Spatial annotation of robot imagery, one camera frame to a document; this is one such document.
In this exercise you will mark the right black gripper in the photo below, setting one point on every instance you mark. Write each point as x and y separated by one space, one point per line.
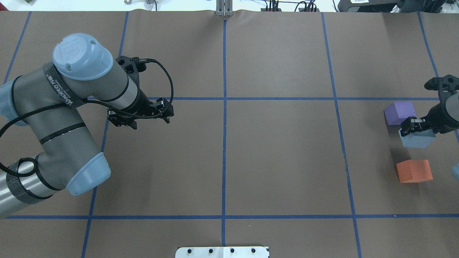
441 117

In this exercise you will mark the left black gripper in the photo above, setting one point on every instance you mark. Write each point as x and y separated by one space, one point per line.
143 104

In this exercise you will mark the light blue foam block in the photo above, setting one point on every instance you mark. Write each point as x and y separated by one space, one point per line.
417 139

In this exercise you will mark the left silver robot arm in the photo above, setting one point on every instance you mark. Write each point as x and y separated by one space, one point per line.
81 72

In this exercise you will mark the purple foam block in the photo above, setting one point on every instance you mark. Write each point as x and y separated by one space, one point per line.
398 111

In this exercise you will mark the orange foam block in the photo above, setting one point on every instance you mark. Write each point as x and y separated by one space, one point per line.
414 171

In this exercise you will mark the aluminium frame post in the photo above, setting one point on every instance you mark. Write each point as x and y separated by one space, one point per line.
224 8

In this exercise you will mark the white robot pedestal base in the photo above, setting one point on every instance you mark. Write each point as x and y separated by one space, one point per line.
223 252

